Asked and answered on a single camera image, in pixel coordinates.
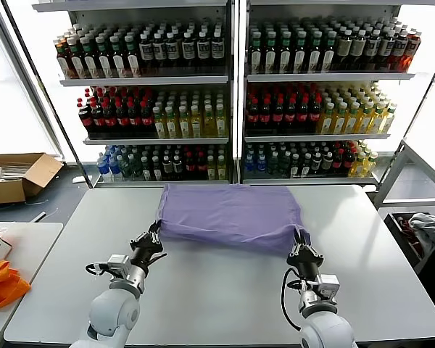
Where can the pale packing strips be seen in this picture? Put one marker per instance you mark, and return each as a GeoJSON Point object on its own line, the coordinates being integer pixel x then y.
{"type": "Point", "coordinates": [7, 172]}

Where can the white strip piece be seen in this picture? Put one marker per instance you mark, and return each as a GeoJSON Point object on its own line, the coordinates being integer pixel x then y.
{"type": "Point", "coordinates": [40, 216]}

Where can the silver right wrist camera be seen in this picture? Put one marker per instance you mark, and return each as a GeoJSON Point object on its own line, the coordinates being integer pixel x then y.
{"type": "Point", "coordinates": [328, 286]}

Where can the dark drink bottle beige label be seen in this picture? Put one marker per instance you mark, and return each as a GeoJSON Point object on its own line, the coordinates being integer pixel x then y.
{"type": "Point", "coordinates": [358, 49]}
{"type": "Point", "coordinates": [343, 49]}

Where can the orange tea bottle white label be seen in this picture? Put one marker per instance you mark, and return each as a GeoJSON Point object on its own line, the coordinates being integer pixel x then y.
{"type": "Point", "coordinates": [63, 63]}

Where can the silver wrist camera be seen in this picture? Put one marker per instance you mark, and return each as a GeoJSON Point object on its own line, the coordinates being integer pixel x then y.
{"type": "Point", "coordinates": [117, 264]}
{"type": "Point", "coordinates": [328, 286]}

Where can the grey metal shelving unit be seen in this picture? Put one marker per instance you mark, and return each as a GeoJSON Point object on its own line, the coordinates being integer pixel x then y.
{"type": "Point", "coordinates": [311, 16]}
{"type": "Point", "coordinates": [87, 16]}

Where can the open cardboard box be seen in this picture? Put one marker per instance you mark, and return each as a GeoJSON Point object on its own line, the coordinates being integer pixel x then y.
{"type": "Point", "coordinates": [7, 192]}

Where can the dark drink bottle blue label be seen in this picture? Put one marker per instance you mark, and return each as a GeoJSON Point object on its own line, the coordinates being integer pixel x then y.
{"type": "Point", "coordinates": [188, 49]}
{"type": "Point", "coordinates": [203, 48]}
{"type": "Point", "coordinates": [217, 47]}
{"type": "Point", "coordinates": [372, 48]}
{"type": "Point", "coordinates": [172, 49]}
{"type": "Point", "coordinates": [386, 48]}
{"type": "Point", "coordinates": [159, 50]}
{"type": "Point", "coordinates": [146, 50]}

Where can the purple T-shirt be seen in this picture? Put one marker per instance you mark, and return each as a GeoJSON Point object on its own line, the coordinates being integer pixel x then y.
{"type": "Point", "coordinates": [232, 217]}

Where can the dark tea bottle green label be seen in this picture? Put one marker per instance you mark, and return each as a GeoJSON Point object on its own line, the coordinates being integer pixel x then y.
{"type": "Point", "coordinates": [76, 61]}
{"type": "Point", "coordinates": [118, 59]}
{"type": "Point", "coordinates": [328, 54]}
{"type": "Point", "coordinates": [132, 58]}
{"type": "Point", "coordinates": [314, 54]}
{"type": "Point", "coordinates": [90, 61]}
{"type": "Point", "coordinates": [104, 59]}
{"type": "Point", "coordinates": [285, 55]}
{"type": "Point", "coordinates": [255, 56]}
{"type": "Point", "coordinates": [300, 55]}
{"type": "Point", "coordinates": [270, 56]}

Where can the cola bottle red cap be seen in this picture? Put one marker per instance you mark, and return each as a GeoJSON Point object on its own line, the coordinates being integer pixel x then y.
{"type": "Point", "coordinates": [278, 114]}
{"type": "Point", "coordinates": [265, 114]}
{"type": "Point", "coordinates": [253, 114]}
{"type": "Point", "coordinates": [85, 121]}
{"type": "Point", "coordinates": [190, 166]}
{"type": "Point", "coordinates": [314, 113]}
{"type": "Point", "coordinates": [291, 113]}
{"type": "Point", "coordinates": [201, 166]}
{"type": "Point", "coordinates": [122, 119]}
{"type": "Point", "coordinates": [109, 119]}
{"type": "Point", "coordinates": [147, 118]}
{"type": "Point", "coordinates": [134, 119]}
{"type": "Point", "coordinates": [97, 119]}
{"type": "Point", "coordinates": [303, 113]}

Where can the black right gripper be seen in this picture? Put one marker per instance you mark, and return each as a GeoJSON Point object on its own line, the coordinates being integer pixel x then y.
{"type": "Point", "coordinates": [306, 262]}

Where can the yellow green drink bottle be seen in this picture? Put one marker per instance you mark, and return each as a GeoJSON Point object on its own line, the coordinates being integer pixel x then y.
{"type": "Point", "coordinates": [221, 167]}
{"type": "Point", "coordinates": [211, 168]}

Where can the grey white garment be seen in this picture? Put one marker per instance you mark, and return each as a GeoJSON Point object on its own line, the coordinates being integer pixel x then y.
{"type": "Point", "coordinates": [427, 228]}

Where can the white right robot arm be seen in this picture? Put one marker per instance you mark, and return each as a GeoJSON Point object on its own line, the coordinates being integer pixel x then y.
{"type": "Point", "coordinates": [326, 331]}

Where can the small white floor object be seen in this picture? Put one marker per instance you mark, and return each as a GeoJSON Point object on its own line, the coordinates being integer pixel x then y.
{"type": "Point", "coordinates": [80, 179]}

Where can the grey window frame bar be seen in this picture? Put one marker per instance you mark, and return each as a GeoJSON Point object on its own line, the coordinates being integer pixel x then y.
{"type": "Point", "coordinates": [40, 108]}

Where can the yellow juice bottle white cap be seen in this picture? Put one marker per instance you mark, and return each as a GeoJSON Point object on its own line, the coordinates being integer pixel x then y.
{"type": "Point", "coordinates": [369, 163]}
{"type": "Point", "coordinates": [358, 165]}

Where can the black storage bin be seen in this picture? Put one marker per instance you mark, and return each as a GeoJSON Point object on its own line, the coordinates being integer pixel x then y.
{"type": "Point", "coordinates": [402, 239]}

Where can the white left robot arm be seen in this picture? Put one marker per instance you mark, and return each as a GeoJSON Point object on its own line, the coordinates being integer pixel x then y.
{"type": "Point", "coordinates": [112, 315]}

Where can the dark slanted pole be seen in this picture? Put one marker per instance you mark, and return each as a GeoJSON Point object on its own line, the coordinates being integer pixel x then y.
{"type": "Point", "coordinates": [426, 94]}
{"type": "Point", "coordinates": [49, 98]}

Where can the red drink bottle blue label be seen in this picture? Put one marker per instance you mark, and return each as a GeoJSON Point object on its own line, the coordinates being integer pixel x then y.
{"type": "Point", "coordinates": [400, 47]}
{"type": "Point", "coordinates": [413, 47]}

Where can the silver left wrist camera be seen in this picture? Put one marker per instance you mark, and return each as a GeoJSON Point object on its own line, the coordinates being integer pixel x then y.
{"type": "Point", "coordinates": [117, 264]}

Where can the water bottle blue label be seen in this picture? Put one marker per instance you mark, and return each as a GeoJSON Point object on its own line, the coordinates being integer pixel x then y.
{"type": "Point", "coordinates": [249, 164]}
{"type": "Point", "coordinates": [115, 167]}
{"type": "Point", "coordinates": [261, 164]}
{"type": "Point", "coordinates": [102, 168]}

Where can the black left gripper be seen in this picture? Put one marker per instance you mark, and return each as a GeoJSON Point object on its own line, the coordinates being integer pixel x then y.
{"type": "Point", "coordinates": [146, 253]}

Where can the grey metal frame table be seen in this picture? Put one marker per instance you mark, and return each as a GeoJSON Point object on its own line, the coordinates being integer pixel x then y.
{"type": "Point", "coordinates": [424, 155]}

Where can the red garment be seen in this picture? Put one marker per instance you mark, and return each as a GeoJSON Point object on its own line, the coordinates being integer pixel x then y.
{"type": "Point", "coordinates": [407, 226]}

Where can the yellow juice bottle white label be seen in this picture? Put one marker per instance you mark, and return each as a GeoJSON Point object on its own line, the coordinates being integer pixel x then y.
{"type": "Point", "coordinates": [340, 121]}
{"type": "Point", "coordinates": [160, 125]}
{"type": "Point", "coordinates": [221, 123]}
{"type": "Point", "coordinates": [352, 120]}
{"type": "Point", "coordinates": [171, 125]}
{"type": "Point", "coordinates": [365, 120]}
{"type": "Point", "coordinates": [209, 123]}
{"type": "Point", "coordinates": [389, 119]}
{"type": "Point", "coordinates": [378, 120]}
{"type": "Point", "coordinates": [184, 124]}
{"type": "Point", "coordinates": [327, 121]}
{"type": "Point", "coordinates": [196, 124]}

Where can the orange fabric bag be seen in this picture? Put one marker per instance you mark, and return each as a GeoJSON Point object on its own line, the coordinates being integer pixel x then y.
{"type": "Point", "coordinates": [3, 286]}

